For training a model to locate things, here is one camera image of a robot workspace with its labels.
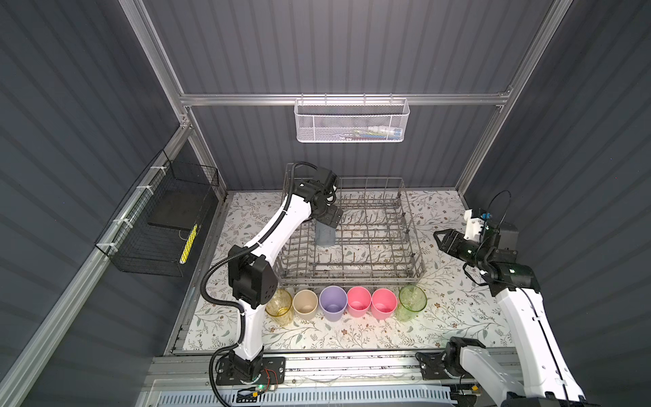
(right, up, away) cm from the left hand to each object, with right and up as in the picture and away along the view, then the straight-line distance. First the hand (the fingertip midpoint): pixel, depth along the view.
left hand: (324, 214), depth 88 cm
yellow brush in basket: (-37, -9, -18) cm, 42 cm away
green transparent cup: (+26, -25, -15) cm, 39 cm away
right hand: (+36, -7, -13) cm, 39 cm away
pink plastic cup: (+12, -29, -3) cm, 32 cm away
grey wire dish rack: (+21, -11, +14) cm, 28 cm away
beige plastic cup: (-7, -31, -3) cm, 32 cm away
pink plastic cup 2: (+20, -30, -2) cm, 37 cm away
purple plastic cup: (+3, -29, -5) cm, 29 cm away
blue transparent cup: (0, -8, +9) cm, 12 cm away
